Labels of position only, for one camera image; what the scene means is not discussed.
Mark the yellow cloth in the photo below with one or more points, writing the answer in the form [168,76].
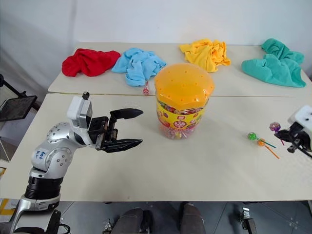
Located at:
[204,54]

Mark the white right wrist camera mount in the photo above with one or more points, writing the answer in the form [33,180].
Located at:
[303,114]

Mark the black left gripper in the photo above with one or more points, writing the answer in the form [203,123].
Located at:
[102,130]

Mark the green lollipop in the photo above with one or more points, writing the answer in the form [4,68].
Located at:
[251,136]

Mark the red cloth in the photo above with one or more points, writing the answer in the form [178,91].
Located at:
[90,62]

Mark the purple lollipop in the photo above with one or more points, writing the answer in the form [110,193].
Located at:
[275,126]

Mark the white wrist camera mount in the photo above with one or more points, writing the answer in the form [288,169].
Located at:
[303,114]
[78,109]

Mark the clear candy jar orange lid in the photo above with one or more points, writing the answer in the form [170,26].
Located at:
[182,87]

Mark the light blue cloth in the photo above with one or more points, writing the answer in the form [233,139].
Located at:
[139,65]

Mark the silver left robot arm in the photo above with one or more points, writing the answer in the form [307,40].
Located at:
[56,156]

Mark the black tablet screen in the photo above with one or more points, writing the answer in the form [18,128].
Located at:
[17,108]

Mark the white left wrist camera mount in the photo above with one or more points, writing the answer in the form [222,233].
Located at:
[78,109]

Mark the red and white lollipop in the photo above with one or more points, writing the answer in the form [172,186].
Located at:
[146,91]

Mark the green cloth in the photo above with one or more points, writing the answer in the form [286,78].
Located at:
[275,68]

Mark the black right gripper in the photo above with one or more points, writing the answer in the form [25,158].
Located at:
[297,130]

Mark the orange lollipop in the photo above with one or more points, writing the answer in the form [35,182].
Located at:
[261,143]

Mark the dark rounded shape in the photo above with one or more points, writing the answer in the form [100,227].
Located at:
[132,220]
[193,218]

